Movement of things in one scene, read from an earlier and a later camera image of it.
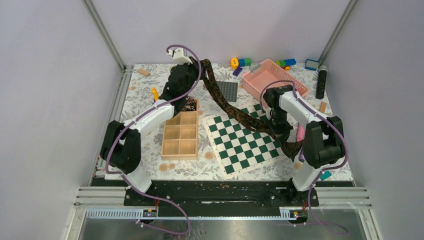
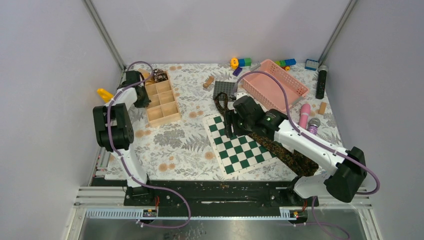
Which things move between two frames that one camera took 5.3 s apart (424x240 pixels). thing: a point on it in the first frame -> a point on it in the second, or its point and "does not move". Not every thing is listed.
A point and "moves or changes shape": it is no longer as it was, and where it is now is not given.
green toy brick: [248, 62] does not move
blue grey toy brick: [311, 64] does not move
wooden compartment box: [180, 137] moves or changes shape
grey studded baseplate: [229, 89] does not move
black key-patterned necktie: [290, 147] -> [303, 165]
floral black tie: [190, 104] -> [159, 75]
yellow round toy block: [234, 63] does not move
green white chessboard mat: [236, 148] does not move
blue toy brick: [241, 62] does not move
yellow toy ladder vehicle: [155, 94] -> [106, 95]
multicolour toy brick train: [285, 64] does not move
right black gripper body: [279, 124] -> [241, 126]
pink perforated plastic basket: [268, 71] does not move
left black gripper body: [193, 71] -> [143, 100]
